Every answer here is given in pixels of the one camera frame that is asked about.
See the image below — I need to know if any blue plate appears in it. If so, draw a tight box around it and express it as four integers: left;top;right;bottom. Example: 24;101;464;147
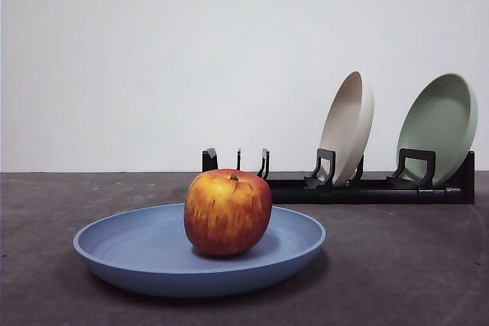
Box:
73;202;327;299

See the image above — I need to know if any black plate rack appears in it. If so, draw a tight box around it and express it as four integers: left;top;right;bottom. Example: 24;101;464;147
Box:
202;147;476;205

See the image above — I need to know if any green plate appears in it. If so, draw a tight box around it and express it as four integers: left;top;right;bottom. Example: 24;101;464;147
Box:
396;73;479;188

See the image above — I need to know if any beige plate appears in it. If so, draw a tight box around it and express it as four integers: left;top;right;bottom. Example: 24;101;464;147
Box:
319;70;375;187

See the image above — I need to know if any red yellow apple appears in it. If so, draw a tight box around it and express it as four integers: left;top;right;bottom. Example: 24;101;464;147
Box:
183;168;273;257

